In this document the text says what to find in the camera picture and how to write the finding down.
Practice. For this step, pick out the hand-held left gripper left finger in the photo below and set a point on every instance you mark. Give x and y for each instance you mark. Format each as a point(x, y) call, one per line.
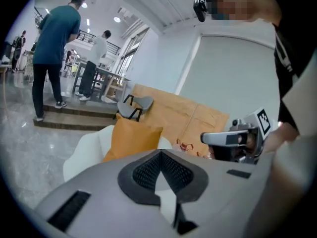
point(104, 207)

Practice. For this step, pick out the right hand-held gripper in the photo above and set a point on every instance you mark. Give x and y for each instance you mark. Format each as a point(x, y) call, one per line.
point(258, 123)

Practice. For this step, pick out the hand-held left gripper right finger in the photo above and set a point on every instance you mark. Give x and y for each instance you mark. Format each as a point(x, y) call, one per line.
point(223, 195)

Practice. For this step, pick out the white seat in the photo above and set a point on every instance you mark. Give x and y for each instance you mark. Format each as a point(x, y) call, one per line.
point(84, 150)

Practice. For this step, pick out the person's right forearm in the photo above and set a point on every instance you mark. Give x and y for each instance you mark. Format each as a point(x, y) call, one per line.
point(282, 135)

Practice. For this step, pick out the tan cardboard sheet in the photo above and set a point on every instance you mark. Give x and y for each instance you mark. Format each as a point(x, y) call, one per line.
point(173, 113)

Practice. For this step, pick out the orange cushion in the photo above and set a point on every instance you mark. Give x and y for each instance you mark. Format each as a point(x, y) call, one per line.
point(133, 140)

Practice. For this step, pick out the wooden step platform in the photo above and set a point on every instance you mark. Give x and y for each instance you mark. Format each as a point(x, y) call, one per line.
point(74, 119)

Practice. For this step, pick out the person's black shirt torso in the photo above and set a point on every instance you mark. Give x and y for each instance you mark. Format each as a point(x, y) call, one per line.
point(292, 56)

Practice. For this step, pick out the light wooden table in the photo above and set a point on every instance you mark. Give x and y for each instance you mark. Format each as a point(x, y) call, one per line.
point(116, 83)

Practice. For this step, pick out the grey table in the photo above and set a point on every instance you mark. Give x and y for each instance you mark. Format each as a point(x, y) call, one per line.
point(99, 71)

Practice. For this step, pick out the person's head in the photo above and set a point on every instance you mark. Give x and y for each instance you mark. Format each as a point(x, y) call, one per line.
point(237, 1)

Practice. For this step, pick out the round ceiling light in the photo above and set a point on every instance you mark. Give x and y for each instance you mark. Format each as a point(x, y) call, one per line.
point(117, 19)
point(84, 5)

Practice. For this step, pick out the grey chair with black frame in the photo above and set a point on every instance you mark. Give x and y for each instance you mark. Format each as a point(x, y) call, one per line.
point(138, 105)

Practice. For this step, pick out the black head-worn camera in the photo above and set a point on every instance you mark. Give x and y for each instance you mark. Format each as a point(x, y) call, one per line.
point(200, 9)

